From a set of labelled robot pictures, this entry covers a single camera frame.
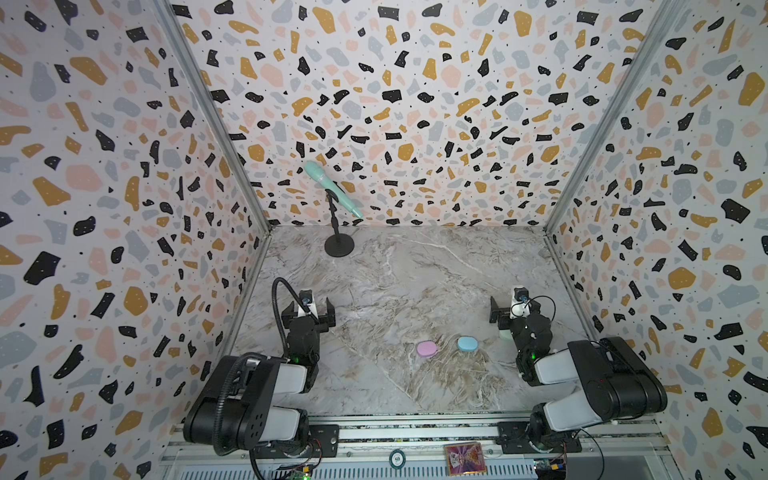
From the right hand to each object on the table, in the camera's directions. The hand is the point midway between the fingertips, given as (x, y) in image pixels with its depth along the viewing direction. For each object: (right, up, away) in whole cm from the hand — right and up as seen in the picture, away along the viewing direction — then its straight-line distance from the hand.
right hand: (517, 296), depth 90 cm
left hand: (-60, -1, -2) cm, 60 cm away
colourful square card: (-20, -35, -20) cm, 45 cm away
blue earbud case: (-15, -14, 0) cm, 21 cm away
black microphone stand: (-60, +16, +23) cm, 66 cm away
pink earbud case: (-27, -15, -2) cm, 31 cm away
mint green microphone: (-62, +39, +2) cm, 73 cm away
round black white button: (-36, -36, -19) cm, 54 cm away
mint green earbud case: (-4, -12, -1) cm, 13 cm away
